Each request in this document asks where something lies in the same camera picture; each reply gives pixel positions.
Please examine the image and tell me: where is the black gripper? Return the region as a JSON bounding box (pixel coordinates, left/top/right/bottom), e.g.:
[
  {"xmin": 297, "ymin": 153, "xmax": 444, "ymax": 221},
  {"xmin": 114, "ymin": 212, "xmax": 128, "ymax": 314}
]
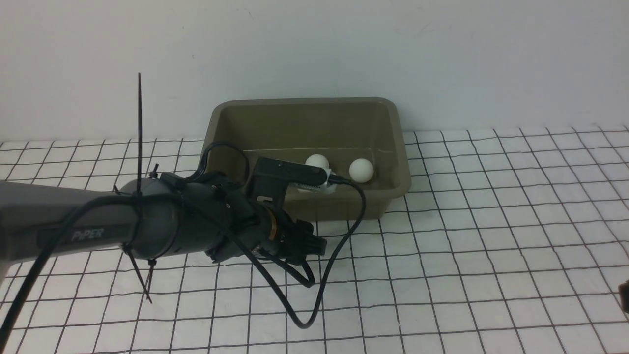
[{"xmin": 206, "ymin": 172, "xmax": 327, "ymax": 265}]

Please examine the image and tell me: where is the white ball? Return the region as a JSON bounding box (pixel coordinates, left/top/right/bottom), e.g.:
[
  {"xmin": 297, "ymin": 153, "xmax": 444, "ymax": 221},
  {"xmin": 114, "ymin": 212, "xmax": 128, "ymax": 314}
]
[
  {"xmin": 349, "ymin": 158, "xmax": 375, "ymax": 183},
  {"xmin": 305, "ymin": 154, "xmax": 330, "ymax": 169}
]

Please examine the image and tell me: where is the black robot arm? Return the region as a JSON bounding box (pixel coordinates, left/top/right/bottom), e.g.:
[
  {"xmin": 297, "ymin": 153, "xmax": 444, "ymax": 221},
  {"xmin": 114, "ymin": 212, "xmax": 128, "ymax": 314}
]
[{"xmin": 0, "ymin": 171, "xmax": 327, "ymax": 266}]

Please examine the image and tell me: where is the olive plastic bin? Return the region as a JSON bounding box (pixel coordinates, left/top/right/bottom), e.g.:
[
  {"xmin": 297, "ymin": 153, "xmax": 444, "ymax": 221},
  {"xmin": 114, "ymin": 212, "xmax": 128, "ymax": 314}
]
[{"xmin": 203, "ymin": 98, "xmax": 411, "ymax": 220}]

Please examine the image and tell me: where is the black zip tie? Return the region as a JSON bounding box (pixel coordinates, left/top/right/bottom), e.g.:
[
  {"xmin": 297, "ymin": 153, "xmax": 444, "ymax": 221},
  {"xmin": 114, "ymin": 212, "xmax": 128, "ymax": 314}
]
[{"xmin": 122, "ymin": 72, "xmax": 152, "ymax": 304}]

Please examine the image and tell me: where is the white grid tablecloth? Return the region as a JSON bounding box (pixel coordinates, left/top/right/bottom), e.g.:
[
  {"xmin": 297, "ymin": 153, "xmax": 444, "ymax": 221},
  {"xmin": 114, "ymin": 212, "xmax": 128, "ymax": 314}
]
[{"xmin": 4, "ymin": 127, "xmax": 629, "ymax": 354}]

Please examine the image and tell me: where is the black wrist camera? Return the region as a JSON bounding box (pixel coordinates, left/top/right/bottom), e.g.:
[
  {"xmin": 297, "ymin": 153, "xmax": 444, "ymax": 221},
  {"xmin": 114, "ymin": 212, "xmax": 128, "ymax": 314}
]
[{"xmin": 246, "ymin": 157, "xmax": 336, "ymax": 209}]

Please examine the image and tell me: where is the black cable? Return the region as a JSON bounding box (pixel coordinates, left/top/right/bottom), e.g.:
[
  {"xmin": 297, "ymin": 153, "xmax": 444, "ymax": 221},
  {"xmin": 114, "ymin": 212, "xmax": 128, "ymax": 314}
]
[{"xmin": 0, "ymin": 141, "xmax": 367, "ymax": 354}]

